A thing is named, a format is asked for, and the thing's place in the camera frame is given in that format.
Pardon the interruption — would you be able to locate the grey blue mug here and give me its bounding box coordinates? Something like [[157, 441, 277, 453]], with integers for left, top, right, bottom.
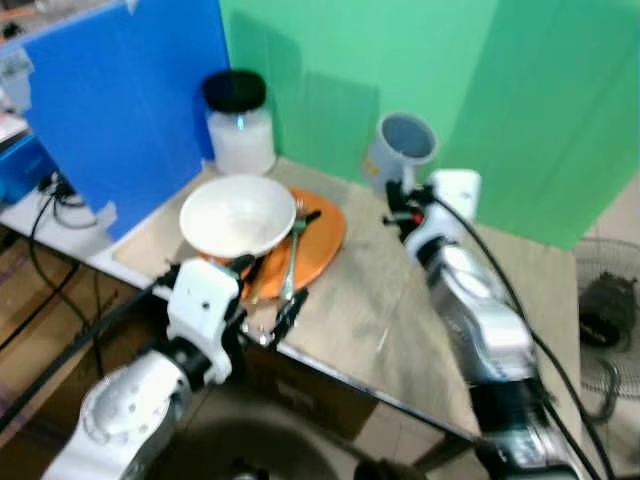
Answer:
[[363, 112, 439, 192]]

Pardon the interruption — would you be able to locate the white ceramic bowl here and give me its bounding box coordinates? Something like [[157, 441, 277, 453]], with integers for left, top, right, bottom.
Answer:
[[179, 175, 298, 260]]

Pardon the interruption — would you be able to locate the brown cardboard box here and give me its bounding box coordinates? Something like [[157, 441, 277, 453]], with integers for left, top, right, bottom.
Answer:
[[238, 338, 383, 443]]

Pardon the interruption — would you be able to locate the orange round plate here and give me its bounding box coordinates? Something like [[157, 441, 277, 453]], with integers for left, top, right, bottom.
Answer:
[[204, 185, 347, 302]]

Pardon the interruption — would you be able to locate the green backdrop board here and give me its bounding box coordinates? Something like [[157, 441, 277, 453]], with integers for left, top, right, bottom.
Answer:
[[218, 0, 640, 251]]

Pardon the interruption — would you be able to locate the white jar with black lid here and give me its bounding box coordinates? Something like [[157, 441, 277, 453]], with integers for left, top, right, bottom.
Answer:
[[203, 70, 277, 177]]

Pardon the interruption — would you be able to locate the blue backdrop board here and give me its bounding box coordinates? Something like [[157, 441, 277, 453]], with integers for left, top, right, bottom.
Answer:
[[20, 0, 232, 242]]

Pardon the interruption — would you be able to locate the black floor fan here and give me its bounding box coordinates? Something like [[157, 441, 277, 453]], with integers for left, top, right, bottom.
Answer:
[[574, 237, 640, 422]]

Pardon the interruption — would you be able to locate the blue plastic box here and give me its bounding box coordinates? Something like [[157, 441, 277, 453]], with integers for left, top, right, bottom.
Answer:
[[0, 133, 58, 208]]

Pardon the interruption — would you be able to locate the dark handled utensil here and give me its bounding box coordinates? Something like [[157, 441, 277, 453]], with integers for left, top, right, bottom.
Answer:
[[243, 255, 271, 305]]

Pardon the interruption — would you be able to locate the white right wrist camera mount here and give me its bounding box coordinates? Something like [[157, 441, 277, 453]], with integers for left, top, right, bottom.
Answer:
[[404, 169, 482, 267]]

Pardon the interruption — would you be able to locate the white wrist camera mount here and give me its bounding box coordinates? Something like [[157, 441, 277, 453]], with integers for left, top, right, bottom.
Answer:
[[165, 258, 242, 387], [404, 169, 482, 267]]

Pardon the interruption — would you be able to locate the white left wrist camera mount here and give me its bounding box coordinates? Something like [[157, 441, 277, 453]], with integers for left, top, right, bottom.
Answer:
[[165, 258, 242, 387]]

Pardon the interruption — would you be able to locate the green handled metal fork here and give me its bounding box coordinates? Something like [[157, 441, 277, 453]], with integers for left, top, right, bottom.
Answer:
[[279, 198, 322, 304]]

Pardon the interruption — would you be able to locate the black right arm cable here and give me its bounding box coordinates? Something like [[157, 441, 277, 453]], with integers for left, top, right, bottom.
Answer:
[[428, 193, 617, 480]]

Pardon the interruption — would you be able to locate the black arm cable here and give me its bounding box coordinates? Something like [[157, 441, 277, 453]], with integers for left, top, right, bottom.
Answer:
[[428, 193, 617, 480], [0, 275, 179, 433]]

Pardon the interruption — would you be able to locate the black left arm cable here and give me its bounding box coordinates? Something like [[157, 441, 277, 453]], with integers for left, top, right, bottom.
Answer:
[[0, 275, 179, 433]]

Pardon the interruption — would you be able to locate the black cable on table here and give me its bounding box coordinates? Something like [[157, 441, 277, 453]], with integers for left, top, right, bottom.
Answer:
[[28, 172, 103, 301]]

